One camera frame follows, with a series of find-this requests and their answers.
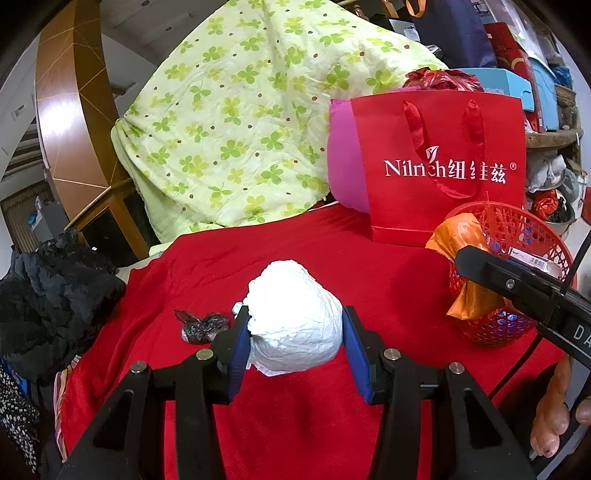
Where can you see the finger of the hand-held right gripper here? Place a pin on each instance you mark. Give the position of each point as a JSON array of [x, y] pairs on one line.
[[545, 271], [508, 277]]

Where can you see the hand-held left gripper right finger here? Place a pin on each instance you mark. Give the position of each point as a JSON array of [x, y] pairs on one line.
[[355, 355]]

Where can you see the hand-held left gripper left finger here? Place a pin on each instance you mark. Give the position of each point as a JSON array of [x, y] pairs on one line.
[[240, 341]]

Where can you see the black plastic wrapper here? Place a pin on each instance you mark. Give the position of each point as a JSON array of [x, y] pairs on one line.
[[203, 325]]

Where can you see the red plastic mesh basket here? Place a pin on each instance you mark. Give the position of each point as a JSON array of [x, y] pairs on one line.
[[494, 327]]

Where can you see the white paper ball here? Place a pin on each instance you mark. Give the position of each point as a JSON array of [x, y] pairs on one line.
[[291, 318]]

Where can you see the orange plastic bag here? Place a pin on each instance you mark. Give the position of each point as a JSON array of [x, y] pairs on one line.
[[455, 237]]

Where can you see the person's right hand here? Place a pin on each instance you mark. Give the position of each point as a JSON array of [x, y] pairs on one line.
[[551, 415]]

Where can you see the metal basin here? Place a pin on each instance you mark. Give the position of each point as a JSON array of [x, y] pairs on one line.
[[565, 226]]

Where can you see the red and black plastic bag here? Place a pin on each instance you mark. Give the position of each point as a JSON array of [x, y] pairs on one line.
[[549, 205]]

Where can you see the red fleece blanket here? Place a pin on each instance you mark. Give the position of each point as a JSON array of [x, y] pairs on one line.
[[300, 415]]

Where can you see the white plastic bag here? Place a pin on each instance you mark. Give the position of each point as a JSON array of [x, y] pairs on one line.
[[547, 170]]

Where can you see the red paper gift bag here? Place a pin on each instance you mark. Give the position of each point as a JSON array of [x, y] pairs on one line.
[[397, 207]]

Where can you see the wooden shelf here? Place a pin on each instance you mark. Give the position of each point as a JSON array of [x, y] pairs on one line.
[[554, 137]]

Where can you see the dark wooden framed panel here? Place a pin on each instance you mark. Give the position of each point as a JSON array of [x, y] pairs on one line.
[[111, 221]]

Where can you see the blue storage bin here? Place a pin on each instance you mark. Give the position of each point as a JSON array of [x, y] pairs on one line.
[[545, 92]]

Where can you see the striped cloth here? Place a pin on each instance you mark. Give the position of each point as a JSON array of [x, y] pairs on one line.
[[60, 397]]

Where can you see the blue shoe box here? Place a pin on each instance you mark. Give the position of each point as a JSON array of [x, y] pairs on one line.
[[512, 85]]

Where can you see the black puffer jacket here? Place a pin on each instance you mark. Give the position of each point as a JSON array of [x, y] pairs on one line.
[[55, 300]]

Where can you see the pink pillow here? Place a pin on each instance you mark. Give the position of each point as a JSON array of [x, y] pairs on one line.
[[346, 161]]

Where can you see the tall red box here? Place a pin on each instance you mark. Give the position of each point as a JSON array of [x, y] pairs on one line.
[[512, 50]]

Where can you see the green clover print quilt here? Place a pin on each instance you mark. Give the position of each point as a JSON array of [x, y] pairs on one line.
[[231, 115]]

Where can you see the black white floral garment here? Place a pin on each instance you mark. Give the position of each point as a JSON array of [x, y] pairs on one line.
[[18, 415]]

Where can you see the brown wooden door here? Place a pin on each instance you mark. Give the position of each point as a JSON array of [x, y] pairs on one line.
[[18, 207]]

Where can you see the wooden pillar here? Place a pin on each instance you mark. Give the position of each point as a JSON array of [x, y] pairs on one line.
[[69, 92]]

